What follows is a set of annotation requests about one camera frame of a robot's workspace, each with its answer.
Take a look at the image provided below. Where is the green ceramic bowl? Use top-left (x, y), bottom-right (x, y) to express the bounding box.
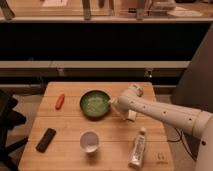
top-left (80, 90), bottom-right (110, 119)

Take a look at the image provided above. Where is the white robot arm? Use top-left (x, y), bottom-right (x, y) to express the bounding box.
top-left (109, 84), bottom-right (213, 171)

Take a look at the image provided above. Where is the white sponge block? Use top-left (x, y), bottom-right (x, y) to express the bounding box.
top-left (126, 110), bottom-right (137, 121)

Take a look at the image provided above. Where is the white paper cup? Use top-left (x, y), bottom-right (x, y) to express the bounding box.
top-left (80, 131), bottom-right (99, 154)

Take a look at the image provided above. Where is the orange carrot toy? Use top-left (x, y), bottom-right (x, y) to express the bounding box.
top-left (55, 94), bottom-right (65, 110)

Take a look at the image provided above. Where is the white tube bottle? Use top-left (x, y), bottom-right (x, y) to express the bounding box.
top-left (129, 127), bottom-right (146, 169)

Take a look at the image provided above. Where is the black phone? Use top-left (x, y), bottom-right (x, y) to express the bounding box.
top-left (36, 128), bottom-right (56, 153)

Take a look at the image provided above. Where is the black office chair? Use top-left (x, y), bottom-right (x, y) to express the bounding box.
top-left (0, 89), bottom-right (28, 171)

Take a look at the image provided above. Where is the black floor cable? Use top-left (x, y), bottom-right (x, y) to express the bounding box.
top-left (166, 128), bottom-right (198, 163)

